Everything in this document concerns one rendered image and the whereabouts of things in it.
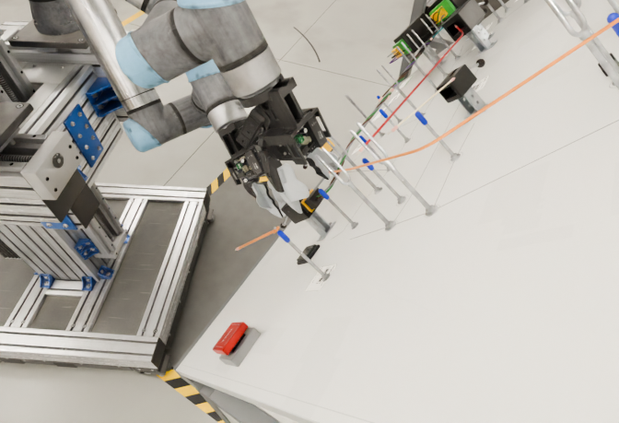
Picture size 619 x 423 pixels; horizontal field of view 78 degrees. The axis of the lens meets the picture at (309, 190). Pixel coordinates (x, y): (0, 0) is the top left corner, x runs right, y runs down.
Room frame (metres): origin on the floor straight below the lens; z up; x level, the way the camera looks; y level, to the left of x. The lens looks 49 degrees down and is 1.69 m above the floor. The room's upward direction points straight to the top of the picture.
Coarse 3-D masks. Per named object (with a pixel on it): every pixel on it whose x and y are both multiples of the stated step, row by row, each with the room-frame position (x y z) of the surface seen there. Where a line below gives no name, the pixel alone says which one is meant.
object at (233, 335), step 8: (232, 328) 0.22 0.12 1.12; (240, 328) 0.21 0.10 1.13; (224, 336) 0.21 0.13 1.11; (232, 336) 0.20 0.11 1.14; (240, 336) 0.20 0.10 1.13; (216, 344) 0.20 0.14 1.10; (224, 344) 0.19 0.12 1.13; (232, 344) 0.19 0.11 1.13; (216, 352) 0.19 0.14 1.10; (224, 352) 0.18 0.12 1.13; (232, 352) 0.19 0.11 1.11
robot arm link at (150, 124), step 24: (72, 0) 0.73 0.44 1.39; (96, 0) 0.74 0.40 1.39; (96, 24) 0.71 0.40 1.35; (120, 24) 0.74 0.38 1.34; (96, 48) 0.69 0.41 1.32; (120, 72) 0.67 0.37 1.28; (120, 96) 0.65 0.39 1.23; (144, 96) 0.65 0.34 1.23; (144, 120) 0.62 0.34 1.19; (168, 120) 0.64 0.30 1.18; (144, 144) 0.59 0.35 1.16
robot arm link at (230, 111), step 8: (224, 104) 0.62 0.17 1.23; (232, 104) 0.63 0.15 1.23; (240, 104) 0.64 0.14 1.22; (216, 112) 0.61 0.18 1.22; (224, 112) 0.61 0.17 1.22; (232, 112) 0.61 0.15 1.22; (240, 112) 0.62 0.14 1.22; (216, 120) 0.60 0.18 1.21; (224, 120) 0.60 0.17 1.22; (232, 120) 0.60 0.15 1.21; (216, 128) 0.60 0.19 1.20; (224, 128) 0.59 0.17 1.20
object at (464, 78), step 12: (480, 60) 0.55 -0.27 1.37; (456, 72) 0.51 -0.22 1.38; (468, 72) 0.51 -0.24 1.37; (444, 84) 0.50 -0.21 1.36; (456, 84) 0.49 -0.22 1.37; (468, 84) 0.50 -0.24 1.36; (444, 96) 0.50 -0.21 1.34; (456, 96) 0.49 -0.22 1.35; (468, 96) 0.49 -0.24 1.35; (468, 108) 0.49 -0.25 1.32; (480, 108) 0.48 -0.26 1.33
